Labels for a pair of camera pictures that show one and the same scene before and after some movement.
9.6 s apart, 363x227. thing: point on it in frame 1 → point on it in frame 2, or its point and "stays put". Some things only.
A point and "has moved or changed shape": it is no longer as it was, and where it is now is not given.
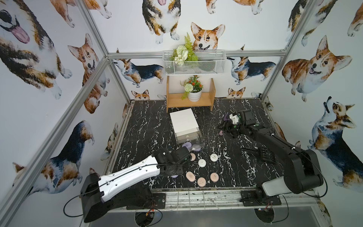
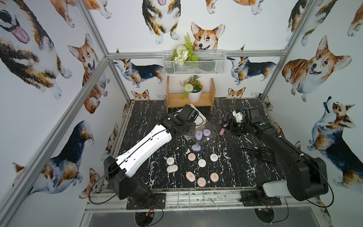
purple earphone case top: x=196 y=147 stays put
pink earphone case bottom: x=201 y=181 stays put
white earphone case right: x=213 y=157 stays put
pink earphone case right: x=214 y=177 stays put
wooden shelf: x=174 y=100 stays put
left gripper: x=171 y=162 → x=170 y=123
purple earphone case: x=187 y=144 → x=199 y=135
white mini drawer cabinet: x=185 y=126 has moved or changed shape
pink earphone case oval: x=190 y=176 stays put
